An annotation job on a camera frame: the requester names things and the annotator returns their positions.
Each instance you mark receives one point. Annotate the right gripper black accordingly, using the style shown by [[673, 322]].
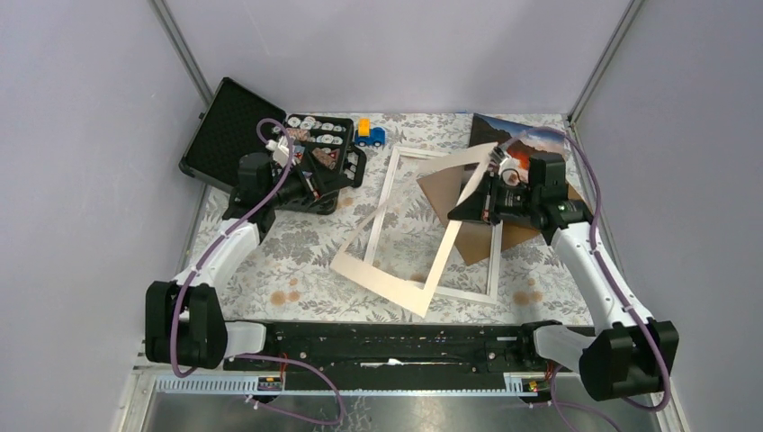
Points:
[[471, 208]]

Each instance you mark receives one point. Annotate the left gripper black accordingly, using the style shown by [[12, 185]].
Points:
[[311, 192]]

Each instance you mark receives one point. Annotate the brown backing board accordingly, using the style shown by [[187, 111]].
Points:
[[447, 191]]

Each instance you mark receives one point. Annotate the white picture frame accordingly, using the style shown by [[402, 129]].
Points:
[[491, 296]]

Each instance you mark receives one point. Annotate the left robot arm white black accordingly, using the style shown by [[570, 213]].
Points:
[[184, 323]]

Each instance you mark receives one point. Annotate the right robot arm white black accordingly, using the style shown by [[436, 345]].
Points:
[[631, 353]]

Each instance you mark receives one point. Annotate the black poker chip case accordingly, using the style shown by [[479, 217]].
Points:
[[239, 123]]

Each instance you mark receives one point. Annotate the blue yellow toy truck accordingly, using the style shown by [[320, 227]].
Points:
[[368, 136]]

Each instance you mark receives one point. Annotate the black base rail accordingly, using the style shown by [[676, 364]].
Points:
[[396, 356]]

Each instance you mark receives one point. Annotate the left aluminium corner post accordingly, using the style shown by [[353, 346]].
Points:
[[178, 42]]

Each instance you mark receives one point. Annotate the aluminium corner post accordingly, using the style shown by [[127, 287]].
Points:
[[623, 26], [178, 42]]

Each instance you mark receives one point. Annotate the white slotted cable duct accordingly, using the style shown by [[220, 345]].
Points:
[[334, 384]]

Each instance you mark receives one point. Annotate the right aluminium corner post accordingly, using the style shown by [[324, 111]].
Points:
[[623, 26]]

